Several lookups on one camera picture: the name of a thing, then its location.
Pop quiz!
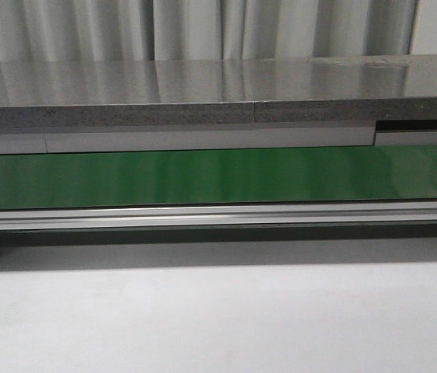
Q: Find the white pleated curtain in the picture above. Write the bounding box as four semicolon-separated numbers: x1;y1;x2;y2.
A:
0;1;437;62

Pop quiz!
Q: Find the aluminium conveyor front rail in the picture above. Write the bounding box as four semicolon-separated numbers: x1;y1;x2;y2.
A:
0;200;437;232

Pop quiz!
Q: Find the green conveyor belt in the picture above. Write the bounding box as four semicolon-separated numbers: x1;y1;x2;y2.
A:
0;145;437;210

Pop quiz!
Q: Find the grey conveyor back rail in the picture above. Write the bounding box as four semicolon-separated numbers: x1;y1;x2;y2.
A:
0;120;437;155

